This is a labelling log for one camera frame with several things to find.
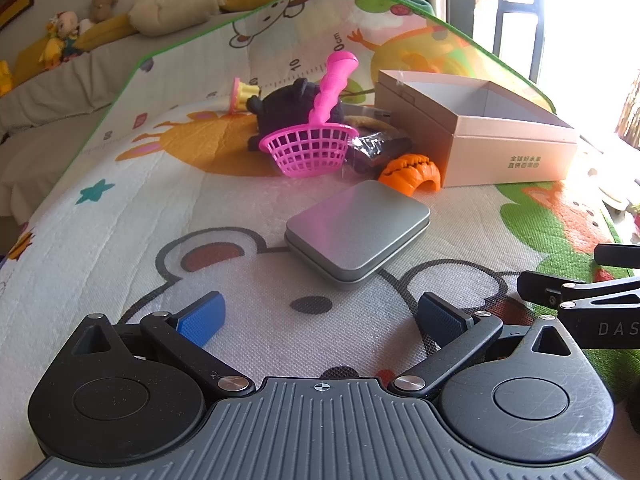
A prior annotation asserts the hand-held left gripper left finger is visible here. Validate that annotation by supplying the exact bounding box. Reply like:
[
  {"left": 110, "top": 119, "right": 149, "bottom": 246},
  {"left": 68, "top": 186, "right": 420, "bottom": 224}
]
[{"left": 70, "top": 291, "right": 256, "bottom": 398}]

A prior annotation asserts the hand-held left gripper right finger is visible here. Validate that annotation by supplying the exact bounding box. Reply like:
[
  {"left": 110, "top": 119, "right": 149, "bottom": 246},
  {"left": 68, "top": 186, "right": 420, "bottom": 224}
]
[{"left": 390, "top": 291, "right": 583, "bottom": 401}]

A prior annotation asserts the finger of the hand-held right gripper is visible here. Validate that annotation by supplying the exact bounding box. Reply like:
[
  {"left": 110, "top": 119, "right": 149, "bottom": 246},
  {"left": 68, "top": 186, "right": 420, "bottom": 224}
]
[
  {"left": 595, "top": 242, "right": 640, "bottom": 266},
  {"left": 517, "top": 270, "right": 640, "bottom": 351}
]

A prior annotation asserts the silver metal tin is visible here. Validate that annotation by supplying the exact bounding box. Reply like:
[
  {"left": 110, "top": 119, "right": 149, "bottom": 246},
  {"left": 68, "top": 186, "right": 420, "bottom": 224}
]
[{"left": 284, "top": 180, "right": 432, "bottom": 290}]

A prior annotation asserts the pink cardboard box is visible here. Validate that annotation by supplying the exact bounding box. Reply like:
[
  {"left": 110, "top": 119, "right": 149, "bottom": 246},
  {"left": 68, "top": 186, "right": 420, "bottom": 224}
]
[{"left": 374, "top": 69, "right": 578, "bottom": 188}]

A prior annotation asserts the orange plastic toy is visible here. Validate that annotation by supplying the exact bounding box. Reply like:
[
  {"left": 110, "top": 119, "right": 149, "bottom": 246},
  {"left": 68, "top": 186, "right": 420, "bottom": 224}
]
[{"left": 377, "top": 152, "right": 442, "bottom": 197}]

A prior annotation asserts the dark item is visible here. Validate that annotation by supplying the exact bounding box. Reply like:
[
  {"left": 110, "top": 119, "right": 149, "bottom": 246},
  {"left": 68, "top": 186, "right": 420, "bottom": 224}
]
[{"left": 345, "top": 130, "right": 413, "bottom": 173}]

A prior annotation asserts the black plush toy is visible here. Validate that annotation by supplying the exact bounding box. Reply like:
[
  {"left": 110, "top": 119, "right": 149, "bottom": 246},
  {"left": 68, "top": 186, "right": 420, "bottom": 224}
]
[{"left": 245, "top": 77, "right": 351, "bottom": 153}]

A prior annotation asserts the pink yellow cupcake toy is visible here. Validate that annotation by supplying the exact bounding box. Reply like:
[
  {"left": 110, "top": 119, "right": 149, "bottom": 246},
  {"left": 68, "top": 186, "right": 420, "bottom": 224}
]
[{"left": 231, "top": 76, "right": 263, "bottom": 117}]

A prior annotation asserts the pink toy scoop basket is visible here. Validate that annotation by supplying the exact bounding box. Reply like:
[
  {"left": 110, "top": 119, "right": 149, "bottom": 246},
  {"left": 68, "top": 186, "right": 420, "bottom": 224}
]
[{"left": 258, "top": 51, "right": 360, "bottom": 178}]

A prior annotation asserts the white bowl planter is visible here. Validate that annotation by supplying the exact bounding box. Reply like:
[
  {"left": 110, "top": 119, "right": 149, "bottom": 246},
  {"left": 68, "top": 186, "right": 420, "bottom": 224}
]
[{"left": 597, "top": 187, "right": 632, "bottom": 212}]

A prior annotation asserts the printed cartoon play mat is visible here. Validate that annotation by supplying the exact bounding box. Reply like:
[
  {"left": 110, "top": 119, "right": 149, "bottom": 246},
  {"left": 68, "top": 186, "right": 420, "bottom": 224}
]
[{"left": 0, "top": 0, "right": 640, "bottom": 411}]

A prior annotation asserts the grey sofa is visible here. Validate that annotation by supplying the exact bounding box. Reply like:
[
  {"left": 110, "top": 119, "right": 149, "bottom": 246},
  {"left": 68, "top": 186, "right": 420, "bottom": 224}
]
[{"left": 0, "top": 35, "right": 146, "bottom": 231}]

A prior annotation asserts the yellow plush toy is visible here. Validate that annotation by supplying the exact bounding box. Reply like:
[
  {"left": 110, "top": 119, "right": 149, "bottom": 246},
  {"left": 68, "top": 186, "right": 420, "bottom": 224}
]
[{"left": 39, "top": 35, "right": 68, "bottom": 71}]

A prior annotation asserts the cream plush pillow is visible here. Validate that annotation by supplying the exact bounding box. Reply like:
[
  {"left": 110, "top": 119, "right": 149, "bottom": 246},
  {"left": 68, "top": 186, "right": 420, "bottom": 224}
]
[{"left": 129, "top": 0, "right": 227, "bottom": 37}]

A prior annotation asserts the pink-faced plush doll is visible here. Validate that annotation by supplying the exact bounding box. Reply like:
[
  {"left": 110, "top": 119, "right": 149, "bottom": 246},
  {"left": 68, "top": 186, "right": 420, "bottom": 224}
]
[{"left": 47, "top": 10, "right": 93, "bottom": 41}]

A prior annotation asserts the brown plush animal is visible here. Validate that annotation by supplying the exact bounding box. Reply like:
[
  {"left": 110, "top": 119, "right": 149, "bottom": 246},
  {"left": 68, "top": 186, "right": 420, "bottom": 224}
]
[{"left": 90, "top": 0, "right": 122, "bottom": 23}]

